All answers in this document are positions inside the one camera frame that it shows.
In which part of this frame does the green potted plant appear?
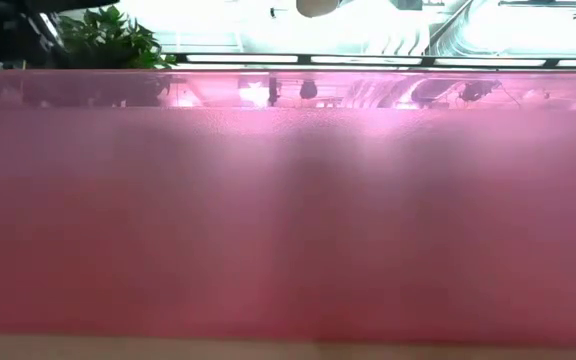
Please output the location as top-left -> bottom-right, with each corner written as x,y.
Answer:
57,4 -> 178,70

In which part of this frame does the tan round object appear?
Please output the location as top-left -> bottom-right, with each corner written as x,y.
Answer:
295,0 -> 340,19

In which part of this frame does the red translucent plastic basket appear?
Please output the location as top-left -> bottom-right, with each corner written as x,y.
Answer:
0,68 -> 576,347

